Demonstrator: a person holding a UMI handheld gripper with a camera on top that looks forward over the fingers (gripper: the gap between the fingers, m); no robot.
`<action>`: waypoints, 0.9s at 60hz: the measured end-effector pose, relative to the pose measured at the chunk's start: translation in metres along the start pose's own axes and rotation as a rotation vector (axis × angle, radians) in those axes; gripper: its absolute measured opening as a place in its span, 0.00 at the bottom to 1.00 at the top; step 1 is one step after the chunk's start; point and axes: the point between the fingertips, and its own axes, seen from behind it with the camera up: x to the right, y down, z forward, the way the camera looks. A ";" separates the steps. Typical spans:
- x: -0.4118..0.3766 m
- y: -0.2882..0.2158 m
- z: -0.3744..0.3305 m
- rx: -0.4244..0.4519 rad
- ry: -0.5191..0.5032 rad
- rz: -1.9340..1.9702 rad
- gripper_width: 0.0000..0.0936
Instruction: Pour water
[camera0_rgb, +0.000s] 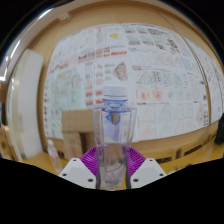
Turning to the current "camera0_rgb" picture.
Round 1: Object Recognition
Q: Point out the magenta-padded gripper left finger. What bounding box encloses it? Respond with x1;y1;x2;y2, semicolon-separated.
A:
58;146;99;190

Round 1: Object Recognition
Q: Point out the large printed wall poster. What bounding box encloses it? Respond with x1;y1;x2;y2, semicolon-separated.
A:
43;22;224;141

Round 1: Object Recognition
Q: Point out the wooden slotted wall ledge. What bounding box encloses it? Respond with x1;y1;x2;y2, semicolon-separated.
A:
133;126;224;165

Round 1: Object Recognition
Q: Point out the brown cardboard box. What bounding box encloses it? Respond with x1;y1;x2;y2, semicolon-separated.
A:
61;109;98;161

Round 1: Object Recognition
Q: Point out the clear white-capped water bottle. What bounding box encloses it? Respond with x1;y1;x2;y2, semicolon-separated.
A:
92;85;138;191

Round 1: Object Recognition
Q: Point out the small red-labelled water bottle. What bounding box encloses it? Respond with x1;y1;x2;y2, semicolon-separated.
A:
46;139;64;174

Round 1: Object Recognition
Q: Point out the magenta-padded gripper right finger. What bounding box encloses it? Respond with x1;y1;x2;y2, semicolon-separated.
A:
126;146;167;190

